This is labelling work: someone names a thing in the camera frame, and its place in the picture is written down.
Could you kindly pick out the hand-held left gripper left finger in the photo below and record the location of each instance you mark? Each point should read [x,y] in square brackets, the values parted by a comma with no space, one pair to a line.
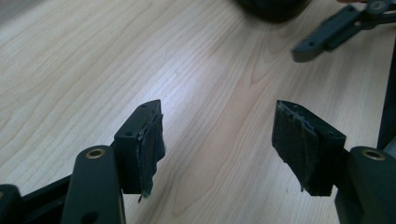
[130,149]

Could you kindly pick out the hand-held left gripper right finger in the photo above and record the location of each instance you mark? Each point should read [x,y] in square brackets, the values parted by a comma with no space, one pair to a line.
[299,146]

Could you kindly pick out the black leather shoe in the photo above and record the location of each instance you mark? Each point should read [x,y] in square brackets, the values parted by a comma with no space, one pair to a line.
[274,9]

